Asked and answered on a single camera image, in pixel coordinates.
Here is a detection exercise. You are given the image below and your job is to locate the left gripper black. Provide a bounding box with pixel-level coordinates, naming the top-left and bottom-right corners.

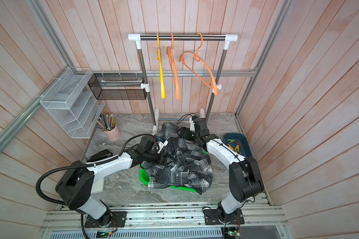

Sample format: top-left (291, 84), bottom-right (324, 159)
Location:
top-left (144, 151), bottom-right (176, 166)

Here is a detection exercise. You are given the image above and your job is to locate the grey plaid shirt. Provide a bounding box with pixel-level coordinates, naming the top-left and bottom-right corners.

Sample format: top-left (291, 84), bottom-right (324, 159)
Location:
top-left (142, 122), bottom-right (213, 195)

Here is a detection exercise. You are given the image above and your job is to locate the orange hanger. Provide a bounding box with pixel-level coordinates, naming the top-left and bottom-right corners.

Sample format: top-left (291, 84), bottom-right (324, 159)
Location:
top-left (179, 32), bottom-right (218, 96)
top-left (166, 33), bottom-right (180, 100)

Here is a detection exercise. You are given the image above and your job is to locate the yellow plastic hanger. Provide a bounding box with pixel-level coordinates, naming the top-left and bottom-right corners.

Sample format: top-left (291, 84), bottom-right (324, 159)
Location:
top-left (156, 33), bottom-right (166, 99)

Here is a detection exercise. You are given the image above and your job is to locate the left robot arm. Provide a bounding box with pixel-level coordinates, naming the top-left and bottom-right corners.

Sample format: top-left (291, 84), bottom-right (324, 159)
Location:
top-left (36, 133), bottom-right (168, 228)

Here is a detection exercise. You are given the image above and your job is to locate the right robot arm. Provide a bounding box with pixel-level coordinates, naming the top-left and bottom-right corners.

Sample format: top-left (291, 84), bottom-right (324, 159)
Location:
top-left (178, 118), bottom-right (265, 225)

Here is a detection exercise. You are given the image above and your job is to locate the green plastic basket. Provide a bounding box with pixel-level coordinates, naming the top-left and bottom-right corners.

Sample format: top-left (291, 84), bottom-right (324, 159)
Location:
top-left (142, 150), bottom-right (213, 195)

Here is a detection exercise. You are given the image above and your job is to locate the pink pencil cup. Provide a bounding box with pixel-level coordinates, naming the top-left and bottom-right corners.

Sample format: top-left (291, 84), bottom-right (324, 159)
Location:
top-left (96, 114), bottom-right (121, 141)

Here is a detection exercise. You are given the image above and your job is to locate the dark teal tray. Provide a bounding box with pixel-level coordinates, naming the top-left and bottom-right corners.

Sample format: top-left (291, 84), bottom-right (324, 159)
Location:
top-left (222, 133), bottom-right (253, 157)

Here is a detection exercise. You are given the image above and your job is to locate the black stapler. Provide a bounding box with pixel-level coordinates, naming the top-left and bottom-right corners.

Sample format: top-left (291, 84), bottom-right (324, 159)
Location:
top-left (86, 149), bottom-right (113, 163)

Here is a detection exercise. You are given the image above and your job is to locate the white booklet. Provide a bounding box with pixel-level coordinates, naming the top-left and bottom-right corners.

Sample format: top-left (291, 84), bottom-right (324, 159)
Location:
top-left (91, 178), bottom-right (105, 194)

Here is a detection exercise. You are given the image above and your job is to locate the metal clothes rack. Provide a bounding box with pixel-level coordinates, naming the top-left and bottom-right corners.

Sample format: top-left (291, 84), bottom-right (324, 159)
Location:
top-left (128, 33), bottom-right (238, 134)

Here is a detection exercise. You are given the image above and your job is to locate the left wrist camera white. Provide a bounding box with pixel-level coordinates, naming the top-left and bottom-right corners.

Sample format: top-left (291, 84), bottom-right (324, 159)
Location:
top-left (157, 138), bottom-right (168, 153)

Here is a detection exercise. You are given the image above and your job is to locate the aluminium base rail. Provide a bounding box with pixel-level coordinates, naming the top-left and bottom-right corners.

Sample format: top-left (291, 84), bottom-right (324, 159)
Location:
top-left (38, 203), bottom-right (293, 239)

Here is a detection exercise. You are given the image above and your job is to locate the black mesh wall basket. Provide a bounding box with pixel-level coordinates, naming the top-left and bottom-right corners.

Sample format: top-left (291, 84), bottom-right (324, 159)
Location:
top-left (88, 73), bottom-right (147, 100)

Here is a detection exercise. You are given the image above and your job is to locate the white wire mesh shelf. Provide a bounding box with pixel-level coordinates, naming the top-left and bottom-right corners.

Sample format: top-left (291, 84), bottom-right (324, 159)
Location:
top-left (40, 67), bottom-right (105, 139)

